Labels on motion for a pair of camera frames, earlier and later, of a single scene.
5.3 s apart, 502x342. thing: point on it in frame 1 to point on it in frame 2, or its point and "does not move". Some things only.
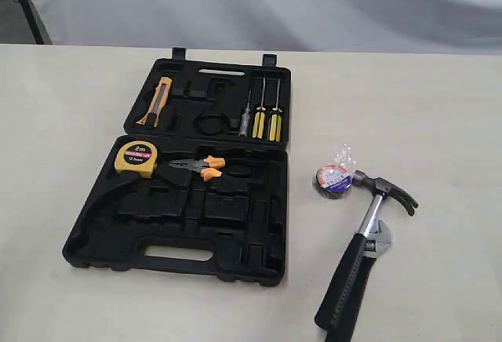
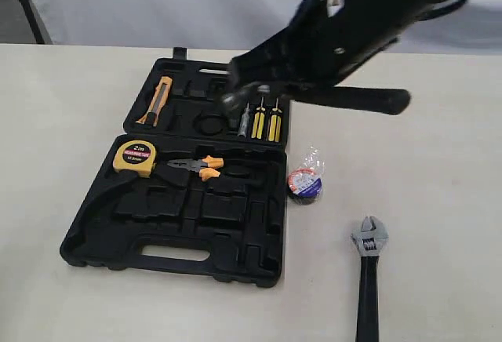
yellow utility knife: x=161 y=99 does not move
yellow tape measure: x=136 y=155 does not move
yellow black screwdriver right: x=275 y=125 does not move
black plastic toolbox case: x=200 y=183 does not move
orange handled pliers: x=201 y=165 does not move
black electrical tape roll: x=334 y=180 to x=304 y=183
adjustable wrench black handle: x=376 y=245 to x=370 y=241
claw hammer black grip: x=340 y=280 to x=369 y=100
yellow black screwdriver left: x=260 y=120 does not move
